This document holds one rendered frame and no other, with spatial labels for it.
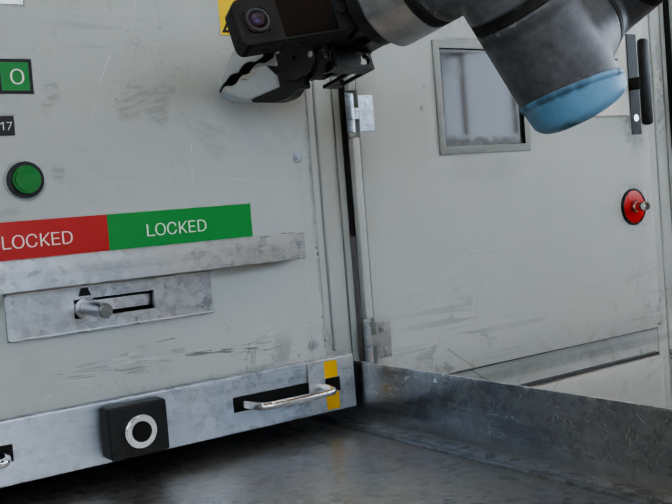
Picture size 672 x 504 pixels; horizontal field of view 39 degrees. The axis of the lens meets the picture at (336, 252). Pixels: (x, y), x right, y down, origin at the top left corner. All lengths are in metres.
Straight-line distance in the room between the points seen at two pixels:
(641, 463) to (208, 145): 0.52
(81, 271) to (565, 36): 0.47
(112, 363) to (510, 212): 0.70
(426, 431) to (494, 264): 0.45
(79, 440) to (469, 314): 0.64
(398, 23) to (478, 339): 0.65
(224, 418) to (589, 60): 0.50
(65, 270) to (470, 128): 0.70
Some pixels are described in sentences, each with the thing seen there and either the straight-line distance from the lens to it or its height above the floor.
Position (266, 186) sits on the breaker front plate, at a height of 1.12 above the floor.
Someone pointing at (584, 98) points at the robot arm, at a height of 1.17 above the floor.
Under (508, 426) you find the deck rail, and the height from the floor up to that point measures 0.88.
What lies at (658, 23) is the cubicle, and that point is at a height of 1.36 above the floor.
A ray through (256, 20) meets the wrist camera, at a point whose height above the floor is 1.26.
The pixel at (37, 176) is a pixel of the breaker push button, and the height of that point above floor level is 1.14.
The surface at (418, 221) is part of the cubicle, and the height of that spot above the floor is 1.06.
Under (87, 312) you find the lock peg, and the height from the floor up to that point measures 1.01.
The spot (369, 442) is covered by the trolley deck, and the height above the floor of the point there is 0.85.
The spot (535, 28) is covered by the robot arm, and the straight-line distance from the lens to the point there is 0.82.
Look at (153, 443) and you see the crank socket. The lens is 0.95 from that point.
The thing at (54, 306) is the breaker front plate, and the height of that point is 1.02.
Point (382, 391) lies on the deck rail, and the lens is 1.07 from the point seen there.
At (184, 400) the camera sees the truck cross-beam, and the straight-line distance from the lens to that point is 0.99.
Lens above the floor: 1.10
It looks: 3 degrees down
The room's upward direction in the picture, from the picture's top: 5 degrees counter-clockwise
